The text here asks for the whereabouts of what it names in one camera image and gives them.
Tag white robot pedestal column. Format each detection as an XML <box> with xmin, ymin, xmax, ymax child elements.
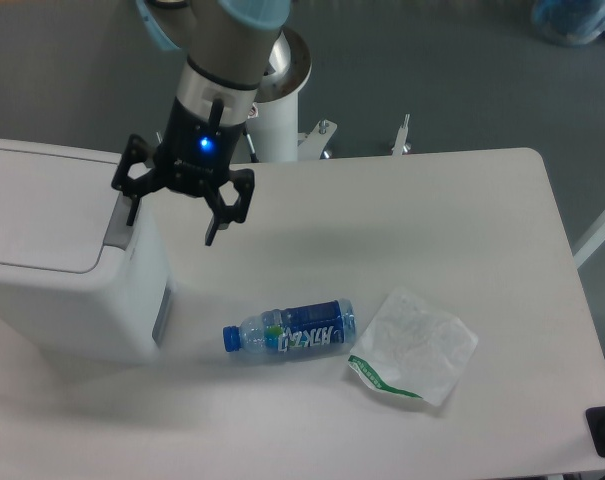
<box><xmin>247</xmin><ymin>27</ymin><xmax>312</xmax><ymax>163</ymax></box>

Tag blue plastic bag on floor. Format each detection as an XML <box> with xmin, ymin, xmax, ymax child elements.
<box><xmin>530</xmin><ymin>0</ymin><xmax>605</xmax><ymax>47</ymax></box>

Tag clear plastic bag green strip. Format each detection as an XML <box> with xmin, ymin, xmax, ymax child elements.
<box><xmin>347</xmin><ymin>287</ymin><xmax>478</xmax><ymax>407</ymax></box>

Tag white metal base frame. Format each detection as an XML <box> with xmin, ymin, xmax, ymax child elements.
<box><xmin>154</xmin><ymin>113</ymin><xmax>413</xmax><ymax>162</ymax></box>

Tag white push-lid trash can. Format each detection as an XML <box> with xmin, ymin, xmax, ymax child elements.
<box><xmin>0</xmin><ymin>139</ymin><xmax>175</xmax><ymax>364</ymax></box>

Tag black cable on pedestal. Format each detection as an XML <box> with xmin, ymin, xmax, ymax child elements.
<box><xmin>242</xmin><ymin>127</ymin><xmax>261</xmax><ymax>164</ymax></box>

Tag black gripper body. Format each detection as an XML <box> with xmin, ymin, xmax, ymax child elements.
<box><xmin>154</xmin><ymin>99</ymin><xmax>247</xmax><ymax>197</ymax></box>

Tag blue label plastic water bottle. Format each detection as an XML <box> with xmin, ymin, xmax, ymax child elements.
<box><xmin>222</xmin><ymin>299</ymin><xmax>357</xmax><ymax>365</ymax></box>

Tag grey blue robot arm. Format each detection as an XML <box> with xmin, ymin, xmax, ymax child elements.
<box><xmin>111</xmin><ymin>1</ymin><xmax>291</xmax><ymax>245</ymax></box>

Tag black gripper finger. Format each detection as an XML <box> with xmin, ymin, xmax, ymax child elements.
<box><xmin>203</xmin><ymin>169</ymin><xmax>255</xmax><ymax>246</ymax></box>
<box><xmin>111</xmin><ymin>134</ymin><xmax>168</xmax><ymax>226</ymax></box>

